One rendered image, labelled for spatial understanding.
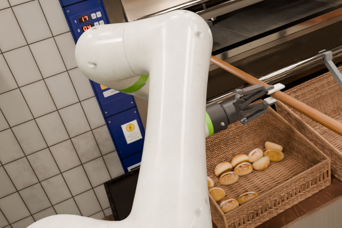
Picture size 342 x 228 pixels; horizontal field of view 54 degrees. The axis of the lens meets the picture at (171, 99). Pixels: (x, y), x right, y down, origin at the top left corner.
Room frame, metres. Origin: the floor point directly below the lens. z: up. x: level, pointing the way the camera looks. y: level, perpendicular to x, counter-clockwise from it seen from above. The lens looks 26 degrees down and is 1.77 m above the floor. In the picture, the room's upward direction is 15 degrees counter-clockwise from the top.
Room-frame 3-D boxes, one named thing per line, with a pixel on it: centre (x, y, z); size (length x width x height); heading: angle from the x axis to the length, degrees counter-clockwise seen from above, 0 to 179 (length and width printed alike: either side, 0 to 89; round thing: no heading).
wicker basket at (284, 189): (1.27, -0.28, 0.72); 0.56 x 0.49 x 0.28; 107
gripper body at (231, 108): (0.96, -0.19, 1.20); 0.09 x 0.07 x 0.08; 104
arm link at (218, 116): (0.94, -0.12, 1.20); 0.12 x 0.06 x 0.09; 14
